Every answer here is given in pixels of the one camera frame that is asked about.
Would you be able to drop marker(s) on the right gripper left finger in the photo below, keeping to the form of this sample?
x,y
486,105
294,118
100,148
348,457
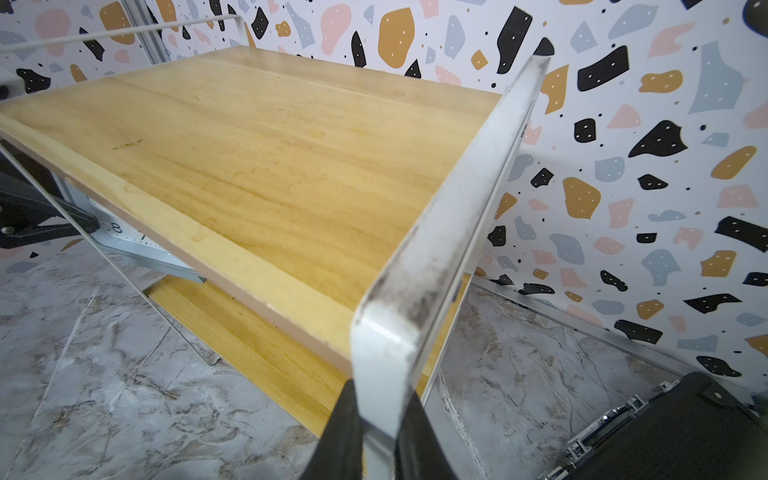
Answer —
x,y
338,454

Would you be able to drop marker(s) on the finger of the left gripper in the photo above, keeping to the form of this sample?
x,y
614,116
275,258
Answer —
x,y
24,209

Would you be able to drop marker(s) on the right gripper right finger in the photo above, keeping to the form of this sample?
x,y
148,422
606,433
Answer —
x,y
418,454

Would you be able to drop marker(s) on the grey rectangular alarm clock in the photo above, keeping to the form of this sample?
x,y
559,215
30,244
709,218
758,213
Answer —
x,y
117,236

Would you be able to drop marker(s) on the wooden two-tier shelf white frame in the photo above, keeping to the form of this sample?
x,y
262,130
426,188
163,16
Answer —
x,y
344,205

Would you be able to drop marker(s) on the black flat case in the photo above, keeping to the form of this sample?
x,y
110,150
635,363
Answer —
x,y
692,428

